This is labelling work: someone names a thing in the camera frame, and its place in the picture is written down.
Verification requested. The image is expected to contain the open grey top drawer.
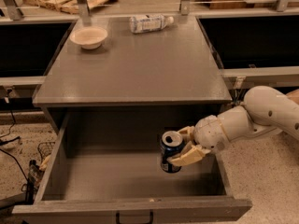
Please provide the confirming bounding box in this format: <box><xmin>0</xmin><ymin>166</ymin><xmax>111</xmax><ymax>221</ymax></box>
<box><xmin>13</xmin><ymin>110</ymin><xmax>251</xmax><ymax>224</ymax></box>

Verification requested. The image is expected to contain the blue pepsi can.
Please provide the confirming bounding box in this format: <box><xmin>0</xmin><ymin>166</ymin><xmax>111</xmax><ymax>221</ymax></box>
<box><xmin>160</xmin><ymin>131</ymin><xmax>185</xmax><ymax>174</ymax></box>

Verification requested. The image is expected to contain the white ceramic bowl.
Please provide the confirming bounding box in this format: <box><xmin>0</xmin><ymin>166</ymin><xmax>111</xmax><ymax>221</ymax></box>
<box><xmin>70</xmin><ymin>26</ymin><xmax>107</xmax><ymax>49</ymax></box>

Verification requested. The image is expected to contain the black wire basket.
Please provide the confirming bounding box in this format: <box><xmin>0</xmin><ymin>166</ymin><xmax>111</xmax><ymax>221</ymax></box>
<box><xmin>37</xmin><ymin>142</ymin><xmax>55</xmax><ymax>161</ymax></box>

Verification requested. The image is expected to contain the grey cabinet with countertop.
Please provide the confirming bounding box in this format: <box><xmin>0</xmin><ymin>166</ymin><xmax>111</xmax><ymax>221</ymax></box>
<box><xmin>33</xmin><ymin>16</ymin><xmax>231</xmax><ymax>128</ymax></box>

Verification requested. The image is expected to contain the black cable on floor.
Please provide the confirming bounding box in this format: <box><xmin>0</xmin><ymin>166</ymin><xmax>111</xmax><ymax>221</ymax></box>
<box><xmin>0</xmin><ymin>89</ymin><xmax>29</xmax><ymax>182</ymax></box>

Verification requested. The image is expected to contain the metal railing frame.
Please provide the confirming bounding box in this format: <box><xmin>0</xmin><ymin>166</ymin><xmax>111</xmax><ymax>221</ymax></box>
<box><xmin>0</xmin><ymin>0</ymin><xmax>299</xmax><ymax>23</ymax></box>

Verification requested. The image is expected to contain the clear plastic water bottle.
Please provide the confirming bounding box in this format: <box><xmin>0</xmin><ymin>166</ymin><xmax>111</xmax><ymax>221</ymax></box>
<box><xmin>129</xmin><ymin>14</ymin><xmax>174</xmax><ymax>34</ymax></box>

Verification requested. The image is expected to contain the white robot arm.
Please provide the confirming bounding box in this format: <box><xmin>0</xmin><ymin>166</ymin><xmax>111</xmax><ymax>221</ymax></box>
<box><xmin>167</xmin><ymin>86</ymin><xmax>299</xmax><ymax>166</ymax></box>

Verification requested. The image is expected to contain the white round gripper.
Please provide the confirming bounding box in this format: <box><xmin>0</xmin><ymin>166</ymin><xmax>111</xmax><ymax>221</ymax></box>
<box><xmin>167</xmin><ymin>116</ymin><xmax>229</xmax><ymax>166</ymax></box>

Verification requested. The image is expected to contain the black drawer handle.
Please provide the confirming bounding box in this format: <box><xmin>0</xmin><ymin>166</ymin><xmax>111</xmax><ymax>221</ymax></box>
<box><xmin>115</xmin><ymin>211</ymin><xmax>154</xmax><ymax>224</ymax></box>

